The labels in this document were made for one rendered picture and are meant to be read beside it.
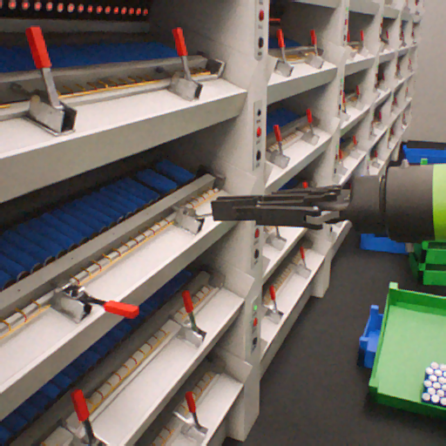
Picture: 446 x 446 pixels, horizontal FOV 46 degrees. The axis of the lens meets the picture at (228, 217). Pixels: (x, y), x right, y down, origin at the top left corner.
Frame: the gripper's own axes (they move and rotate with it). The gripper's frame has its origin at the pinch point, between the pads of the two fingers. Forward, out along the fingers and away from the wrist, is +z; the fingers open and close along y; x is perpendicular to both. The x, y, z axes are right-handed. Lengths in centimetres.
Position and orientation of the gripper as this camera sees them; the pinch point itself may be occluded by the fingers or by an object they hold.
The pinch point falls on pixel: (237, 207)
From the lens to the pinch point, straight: 74.0
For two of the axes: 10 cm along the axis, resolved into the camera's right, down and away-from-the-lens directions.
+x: -1.4, -9.5, -2.7
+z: -9.1, 0.2, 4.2
